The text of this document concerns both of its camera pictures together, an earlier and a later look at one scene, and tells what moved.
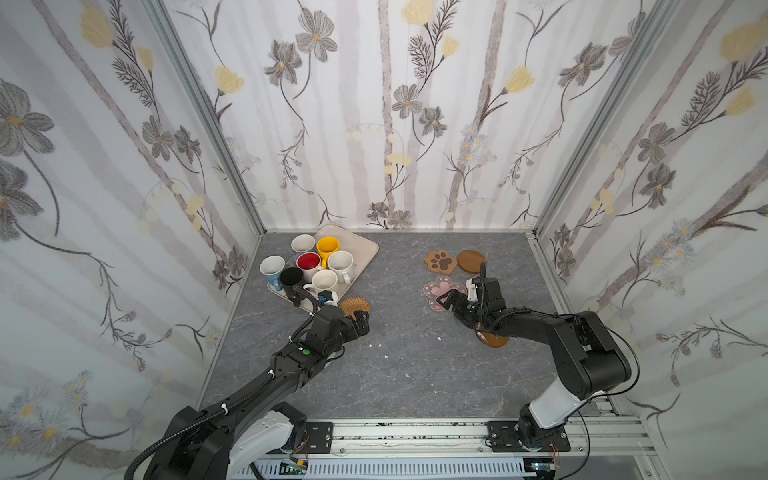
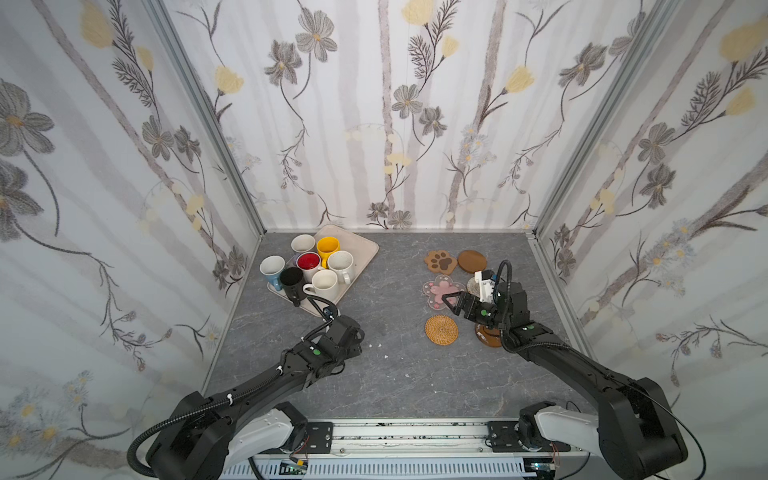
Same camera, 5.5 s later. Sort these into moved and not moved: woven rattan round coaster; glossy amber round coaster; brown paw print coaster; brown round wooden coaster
Moved: woven rattan round coaster
Not moved: glossy amber round coaster; brown paw print coaster; brown round wooden coaster
